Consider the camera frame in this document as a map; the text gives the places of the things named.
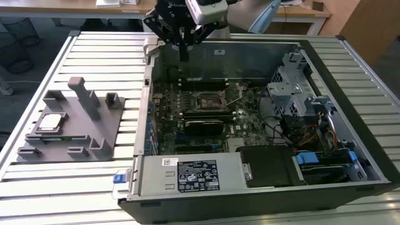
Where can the white box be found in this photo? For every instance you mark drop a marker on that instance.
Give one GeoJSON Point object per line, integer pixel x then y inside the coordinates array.
{"type": "Point", "coordinates": [106, 2]}
{"type": "Point", "coordinates": [129, 2]}

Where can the small black box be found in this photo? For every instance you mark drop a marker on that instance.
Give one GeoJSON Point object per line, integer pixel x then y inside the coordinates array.
{"type": "Point", "coordinates": [317, 5]}

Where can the black open PC case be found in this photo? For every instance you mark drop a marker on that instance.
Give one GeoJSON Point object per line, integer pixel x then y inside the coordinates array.
{"type": "Point", "coordinates": [218, 211]}

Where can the silver power supply with label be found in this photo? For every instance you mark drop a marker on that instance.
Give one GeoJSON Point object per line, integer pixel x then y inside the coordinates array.
{"type": "Point", "coordinates": [152, 175]}

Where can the green motherboard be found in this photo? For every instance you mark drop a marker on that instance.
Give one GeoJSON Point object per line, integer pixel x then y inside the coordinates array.
{"type": "Point", "coordinates": [246, 112]}

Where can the grey plastic parts rack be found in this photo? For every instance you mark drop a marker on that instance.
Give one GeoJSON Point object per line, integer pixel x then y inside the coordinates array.
{"type": "Point", "coordinates": [77, 140]}

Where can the CPU socket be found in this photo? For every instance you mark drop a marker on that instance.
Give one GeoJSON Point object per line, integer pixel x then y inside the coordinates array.
{"type": "Point", "coordinates": [206, 99]}

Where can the wooden cabinet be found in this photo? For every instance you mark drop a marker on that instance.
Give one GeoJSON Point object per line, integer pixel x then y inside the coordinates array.
{"type": "Point", "coordinates": [368, 23]}

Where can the silver square CPU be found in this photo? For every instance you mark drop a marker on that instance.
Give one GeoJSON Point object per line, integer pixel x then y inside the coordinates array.
{"type": "Point", "coordinates": [49, 122]}

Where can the silver finned heatsink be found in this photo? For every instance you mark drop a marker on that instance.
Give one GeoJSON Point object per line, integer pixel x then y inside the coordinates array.
{"type": "Point", "coordinates": [236, 143]}

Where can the black mesh waste bin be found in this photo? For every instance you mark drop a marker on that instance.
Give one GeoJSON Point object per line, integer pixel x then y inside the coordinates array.
{"type": "Point", "coordinates": [21, 28]}
{"type": "Point", "coordinates": [14, 56]}

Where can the blue disk carrier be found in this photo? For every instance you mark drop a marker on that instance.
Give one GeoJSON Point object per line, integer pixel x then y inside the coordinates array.
{"type": "Point", "coordinates": [306, 158]}

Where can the grey metal desk foot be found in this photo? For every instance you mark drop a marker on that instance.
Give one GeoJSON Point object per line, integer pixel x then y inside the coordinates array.
{"type": "Point", "coordinates": [5, 89]}

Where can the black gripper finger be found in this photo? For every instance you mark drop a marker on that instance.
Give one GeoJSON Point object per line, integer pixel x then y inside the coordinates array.
{"type": "Point", "coordinates": [186, 52]}
{"type": "Point", "coordinates": [162, 28]}

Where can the black graphics card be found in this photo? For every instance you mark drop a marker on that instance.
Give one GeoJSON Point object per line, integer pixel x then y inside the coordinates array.
{"type": "Point", "coordinates": [202, 129]}

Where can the silver metal drive cage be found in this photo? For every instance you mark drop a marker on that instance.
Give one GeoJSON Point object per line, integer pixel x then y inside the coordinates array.
{"type": "Point", "coordinates": [281, 93]}

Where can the blue case latch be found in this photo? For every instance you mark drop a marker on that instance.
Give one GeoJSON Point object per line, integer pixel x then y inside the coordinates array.
{"type": "Point", "coordinates": [118, 179]}

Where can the wooden desk, white frame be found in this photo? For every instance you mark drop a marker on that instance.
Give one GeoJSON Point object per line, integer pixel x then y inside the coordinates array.
{"type": "Point", "coordinates": [77, 7]}

